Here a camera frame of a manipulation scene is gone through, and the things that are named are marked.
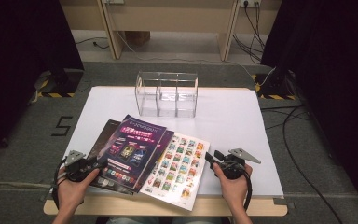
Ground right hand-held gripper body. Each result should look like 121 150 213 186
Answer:
217 147 261 181

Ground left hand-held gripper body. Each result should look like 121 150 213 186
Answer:
62 149 102 183

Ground black and red magazine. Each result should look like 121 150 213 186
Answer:
86 119 135 196

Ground white magazine with picture grid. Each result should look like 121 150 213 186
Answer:
139 132 211 212

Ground clear acrylic magazine rack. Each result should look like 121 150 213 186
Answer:
134 71 200 119

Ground person's right hand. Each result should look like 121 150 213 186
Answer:
213 161 254 213

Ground person's left hand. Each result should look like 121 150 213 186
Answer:
57 167 101 215

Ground white board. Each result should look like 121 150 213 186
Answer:
49 86 284 198

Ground black stand base striped tape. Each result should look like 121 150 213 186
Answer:
251 71 296 101
38 69 85 98

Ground black curtain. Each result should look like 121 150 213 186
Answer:
0 0 85 166
260 0 358 218

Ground beige wooden desk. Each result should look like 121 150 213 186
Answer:
59 0 283 62

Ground right hand-held gripper black cable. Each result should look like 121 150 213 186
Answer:
241 169 254 212

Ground hand-held gripper black cable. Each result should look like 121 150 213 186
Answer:
241 169 254 212
51 158 76 210

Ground left hand-held gripper black cable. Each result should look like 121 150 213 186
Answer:
51 158 76 210

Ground long black cable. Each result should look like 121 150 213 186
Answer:
282 105 344 224

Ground black cables on carpet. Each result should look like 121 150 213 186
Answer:
260 105 311 131

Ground black cable bundle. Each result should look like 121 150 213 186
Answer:
232 1 267 64

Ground black cable with plug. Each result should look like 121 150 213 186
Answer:
75 36 110 50

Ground thin white cable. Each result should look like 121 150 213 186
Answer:
115 30 277 88

